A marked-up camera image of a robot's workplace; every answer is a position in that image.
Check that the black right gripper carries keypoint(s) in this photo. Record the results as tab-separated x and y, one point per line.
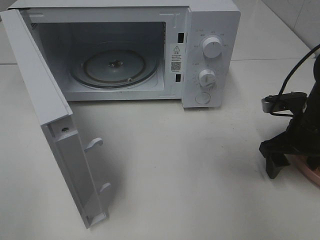
301	137

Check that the pink plate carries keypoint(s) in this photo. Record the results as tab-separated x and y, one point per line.
300	162

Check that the round door release button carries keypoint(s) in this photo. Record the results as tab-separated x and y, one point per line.
203	98

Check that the white microwave door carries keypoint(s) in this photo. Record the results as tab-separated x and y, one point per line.
56	119

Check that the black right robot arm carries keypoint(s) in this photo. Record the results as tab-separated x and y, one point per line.
315	80

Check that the lower white timer knob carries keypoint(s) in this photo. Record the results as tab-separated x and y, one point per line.
207	78

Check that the upper white power knob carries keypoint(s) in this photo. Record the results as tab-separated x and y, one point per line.
212	46

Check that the white microwave oven body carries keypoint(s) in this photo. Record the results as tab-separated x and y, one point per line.
71	29

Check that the white warning label sticker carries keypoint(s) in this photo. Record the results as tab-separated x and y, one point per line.
176	57

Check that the glass microwave turntable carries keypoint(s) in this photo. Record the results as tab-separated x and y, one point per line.
113	68

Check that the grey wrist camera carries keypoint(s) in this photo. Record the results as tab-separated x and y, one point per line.
292	102

